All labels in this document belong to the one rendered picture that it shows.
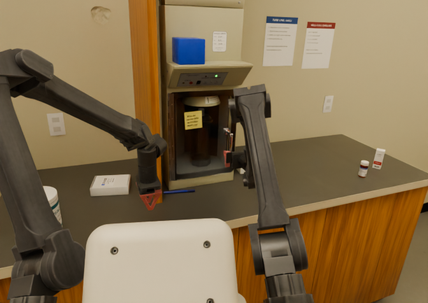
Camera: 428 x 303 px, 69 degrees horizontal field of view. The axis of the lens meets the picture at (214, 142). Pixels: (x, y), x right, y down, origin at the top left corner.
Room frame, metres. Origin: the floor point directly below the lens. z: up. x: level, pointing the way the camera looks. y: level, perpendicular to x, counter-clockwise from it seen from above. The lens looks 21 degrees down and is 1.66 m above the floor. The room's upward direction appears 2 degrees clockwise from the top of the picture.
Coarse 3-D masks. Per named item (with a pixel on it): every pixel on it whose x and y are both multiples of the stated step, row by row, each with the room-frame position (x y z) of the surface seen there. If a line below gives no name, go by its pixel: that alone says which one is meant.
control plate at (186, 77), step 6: (228, 72) 1.23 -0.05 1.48; (180, 78) 1.18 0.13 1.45; (186, 78) 1.19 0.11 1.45; (192, 78) 1.20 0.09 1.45; (198, 78) 1.21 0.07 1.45; (204, 78) 1.22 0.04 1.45; (210, 78) 1.23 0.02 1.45; (216, 78) 1.24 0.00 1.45; (222, 78) 1.25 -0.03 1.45; (180, 84) 1.20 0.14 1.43; (186, 84) 1.21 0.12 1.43; (192, 84) 1.22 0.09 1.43; (198, 84) 1.23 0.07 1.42; (204, 84) 1.25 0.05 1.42; (210, 84) 1.26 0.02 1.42; (216, 84) 1.27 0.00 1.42
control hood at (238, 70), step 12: (228, 60) 1.32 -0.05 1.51; (240, 60) 1.34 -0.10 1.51; (168, 72) 1.19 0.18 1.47; (180, 72) 1.15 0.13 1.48; (192, 72) 1.17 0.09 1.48; (204, 72) 1.19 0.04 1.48; (216, 72) 1.21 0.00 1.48; (240, 72) 1.25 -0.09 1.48; (168, 84) 1.20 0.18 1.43; (228, 84) 1.29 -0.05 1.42; (240, 84) 1.32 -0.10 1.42
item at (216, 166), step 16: (176, 96) 1.23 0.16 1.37; (192, 96) 1.26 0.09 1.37; (208, 96) 1.28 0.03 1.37; (224, 96) 1.31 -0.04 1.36; (176, 112) 1.23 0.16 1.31; (208, 112) 1.28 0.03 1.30; (224, 112) 1.31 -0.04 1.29; (176, 128) 1.23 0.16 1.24; (208, 128) 1.28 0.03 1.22; (224, 128) 1.31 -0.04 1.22; (176, 144) 1.23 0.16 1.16; (192, 144) 1.26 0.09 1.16; (208, 144) 1.28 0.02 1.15; (224, 144) 1.31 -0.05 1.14; (176, 160) 1.23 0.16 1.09; (192, 160) 1.26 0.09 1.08; (208, 160) 1.29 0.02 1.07; (224, 160) 1.31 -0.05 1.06; (176, 176) 1.23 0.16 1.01; (192, 176) 1.26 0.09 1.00
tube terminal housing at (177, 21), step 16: (160, 16) 1.30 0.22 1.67; (176, 16) 1.24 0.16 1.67; (192, 16) 1.27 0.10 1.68; (208, 16) 1.29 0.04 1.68; (224, 16) 1.32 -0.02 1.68; (240, 16) 1.34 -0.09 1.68; (160, 32) 1.30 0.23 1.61; (176, 32) 1.24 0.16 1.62; (192, 32) 1.27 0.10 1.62; (208, 32) 1.29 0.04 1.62; (240, 32) 1.34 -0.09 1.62; (160, 48) 1.31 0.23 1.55; (208, 48) 1.29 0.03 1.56; (240, 48) 1.35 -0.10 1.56; (160, 64) 1.32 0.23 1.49; (208, 176) 1.30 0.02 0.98; (224, 176) 1.33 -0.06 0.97
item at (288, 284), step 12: (276, 276) 0.43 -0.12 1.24; (288, 276) 0.42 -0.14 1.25; (300, 276) 0.43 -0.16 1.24; (276, 288) 0.41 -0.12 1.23; (288, 288) 0.41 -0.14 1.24; (300, 288) 0.41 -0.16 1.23; (264, 300) 0.42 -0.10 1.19; (276, 300) 0.39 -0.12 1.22; (288, 300) 0.39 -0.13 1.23; (300, 300) 0.39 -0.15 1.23; (312, 300) 0.41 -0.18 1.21
